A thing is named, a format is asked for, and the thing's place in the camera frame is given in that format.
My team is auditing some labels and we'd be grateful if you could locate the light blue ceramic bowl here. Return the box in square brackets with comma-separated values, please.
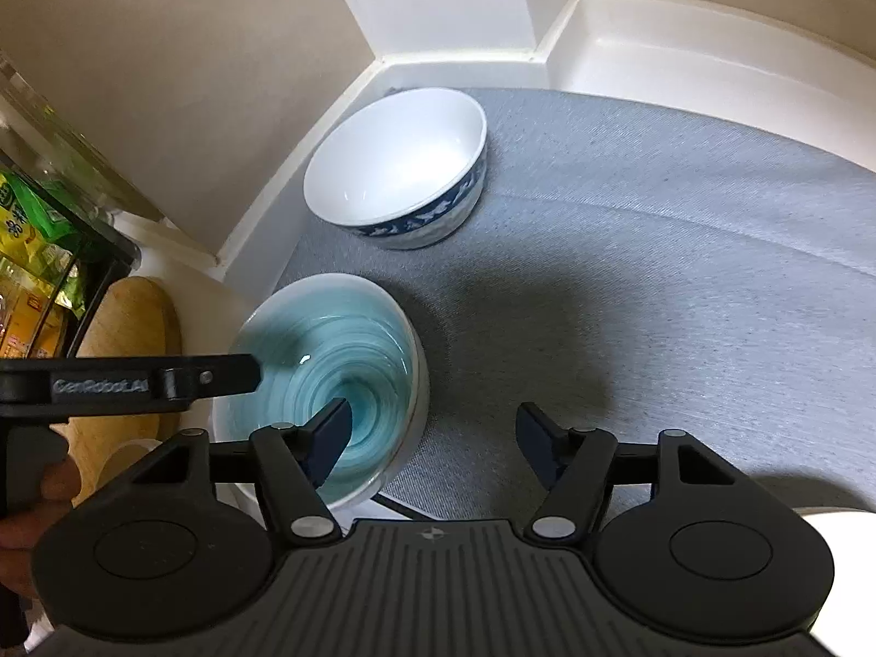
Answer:
[212, 273, 429, 510]

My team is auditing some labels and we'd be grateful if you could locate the green yellow snack packet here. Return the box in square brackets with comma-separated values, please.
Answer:
[2, 169, 85, 319]

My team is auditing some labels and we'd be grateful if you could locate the wooden cutting board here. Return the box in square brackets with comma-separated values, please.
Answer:
[54, 278, 181, 504]

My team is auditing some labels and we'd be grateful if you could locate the grey table mat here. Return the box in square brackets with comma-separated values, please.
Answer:
[284, 89, 874, 522]

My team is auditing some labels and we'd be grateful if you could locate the white plate blue floral print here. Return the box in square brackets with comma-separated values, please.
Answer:
[799, 509, 876, 657]

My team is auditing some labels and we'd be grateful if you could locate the person's left hand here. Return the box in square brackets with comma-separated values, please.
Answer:
[0, 456, 82, 598]

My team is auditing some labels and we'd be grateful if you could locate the black spice rack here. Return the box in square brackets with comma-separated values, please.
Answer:
[2, 154, 140, 359]

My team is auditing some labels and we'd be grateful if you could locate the white bowl blue pattern rim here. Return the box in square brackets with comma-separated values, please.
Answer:
[303, 88, 488, 251]

